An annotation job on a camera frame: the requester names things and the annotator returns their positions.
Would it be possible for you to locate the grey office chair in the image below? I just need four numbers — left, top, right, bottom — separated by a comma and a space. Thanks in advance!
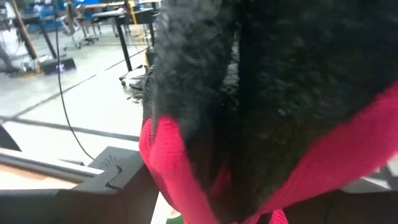
60, 1, 100, 50

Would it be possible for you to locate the black floor cable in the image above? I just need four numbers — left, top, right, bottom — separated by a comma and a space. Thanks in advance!
54, 17, 96, 161

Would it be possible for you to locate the black floor box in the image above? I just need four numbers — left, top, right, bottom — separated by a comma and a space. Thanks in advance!
39, 57, 77, 75

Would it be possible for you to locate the black aluminium table frame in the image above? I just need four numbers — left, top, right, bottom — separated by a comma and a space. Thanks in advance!
0, 146, 105, 184

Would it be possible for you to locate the wooden pole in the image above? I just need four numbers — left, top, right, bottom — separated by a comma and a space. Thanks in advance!
11, 0, 38, 60

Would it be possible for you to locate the red and black gardening glove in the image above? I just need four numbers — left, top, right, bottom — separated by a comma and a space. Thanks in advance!
138, 0, 398, 224

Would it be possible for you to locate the yellow cable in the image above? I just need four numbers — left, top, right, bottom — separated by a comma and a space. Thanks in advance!
127, 0, 147, 47

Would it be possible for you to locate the black desk frame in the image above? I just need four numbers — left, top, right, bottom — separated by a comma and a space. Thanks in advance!
91, 0, 162, 73

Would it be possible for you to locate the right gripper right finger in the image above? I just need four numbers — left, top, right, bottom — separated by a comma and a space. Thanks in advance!
281, 185, 398, 224

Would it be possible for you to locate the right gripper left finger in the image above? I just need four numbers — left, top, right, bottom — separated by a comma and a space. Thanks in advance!
0, 146, 159, 224

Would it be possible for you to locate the beige gardening bag green trim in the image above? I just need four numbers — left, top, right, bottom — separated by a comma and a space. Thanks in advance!
166, 214, 184, 224

